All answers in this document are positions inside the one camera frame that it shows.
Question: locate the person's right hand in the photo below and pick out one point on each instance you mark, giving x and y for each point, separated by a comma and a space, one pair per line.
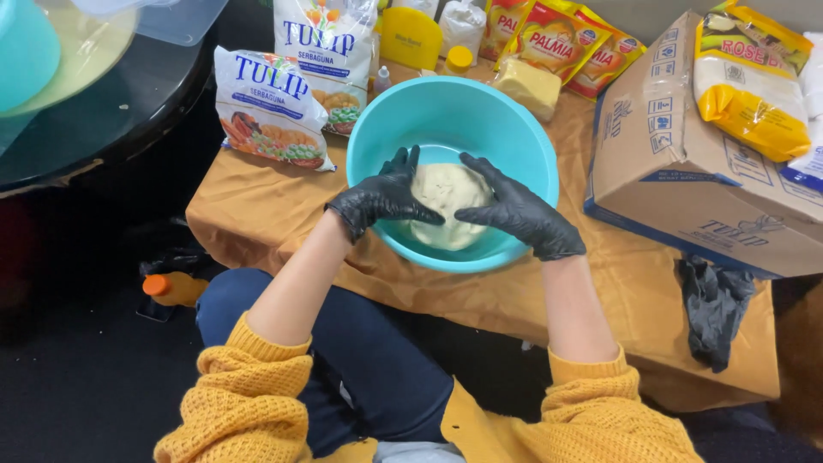
527, 215

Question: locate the person's left hand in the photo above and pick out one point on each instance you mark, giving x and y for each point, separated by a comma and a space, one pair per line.
376, 196

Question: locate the pale dough ball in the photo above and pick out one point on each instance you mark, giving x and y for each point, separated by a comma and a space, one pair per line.
450, 193

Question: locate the tan tablecloth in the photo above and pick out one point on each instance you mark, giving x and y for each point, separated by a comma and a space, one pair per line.
270, 212

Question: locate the turquoise plastic mixing bowl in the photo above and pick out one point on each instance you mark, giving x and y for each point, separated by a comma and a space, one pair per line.
450, 112

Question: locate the small clear dropper bottle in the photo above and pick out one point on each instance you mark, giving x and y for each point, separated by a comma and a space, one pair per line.
383, 80

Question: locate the wrapped yellow margarine block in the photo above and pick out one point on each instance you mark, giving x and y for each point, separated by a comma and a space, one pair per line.
527, 87

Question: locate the white flour bag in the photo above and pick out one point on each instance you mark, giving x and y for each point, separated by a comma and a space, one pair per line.
325, 51
270, 103

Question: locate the brown cardboard box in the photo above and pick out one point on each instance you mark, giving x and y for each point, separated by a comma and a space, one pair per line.
668, 173

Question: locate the yellow-capped small bottle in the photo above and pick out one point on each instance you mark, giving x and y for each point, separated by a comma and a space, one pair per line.
459, 60

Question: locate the yellow plastic tub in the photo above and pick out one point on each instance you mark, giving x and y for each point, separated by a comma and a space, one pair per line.
411, 38

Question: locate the navy blue trousers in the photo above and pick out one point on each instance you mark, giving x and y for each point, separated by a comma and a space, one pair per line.
379, 360

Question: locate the yellow red margarine sachet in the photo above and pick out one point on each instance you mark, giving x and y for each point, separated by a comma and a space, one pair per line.
556, 42
498, 26
611, 64

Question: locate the clear bag of white powder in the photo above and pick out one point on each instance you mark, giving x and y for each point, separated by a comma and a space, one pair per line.
461, 26

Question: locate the crumpled black plastic bag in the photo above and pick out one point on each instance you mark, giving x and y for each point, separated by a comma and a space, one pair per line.
713, 308

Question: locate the orange-capped yellow bottle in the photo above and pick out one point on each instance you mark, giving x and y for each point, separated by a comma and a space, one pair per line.
177, 287

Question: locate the yellow knit sweater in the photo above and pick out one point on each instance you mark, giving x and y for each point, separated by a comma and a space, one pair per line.
257, 405

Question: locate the yellow white flour packet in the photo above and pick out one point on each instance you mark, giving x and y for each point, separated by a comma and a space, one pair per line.
749, 90

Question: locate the round black glass table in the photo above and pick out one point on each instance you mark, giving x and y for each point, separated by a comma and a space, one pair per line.
128, 109

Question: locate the clear plastic lid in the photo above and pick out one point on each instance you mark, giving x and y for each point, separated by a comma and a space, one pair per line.
180, 19

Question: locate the pale yellow round plate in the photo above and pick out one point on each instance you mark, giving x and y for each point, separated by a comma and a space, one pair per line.
90, 51

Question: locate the turquoise plastic basin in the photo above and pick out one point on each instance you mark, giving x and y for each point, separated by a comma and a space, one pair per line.
26, 45

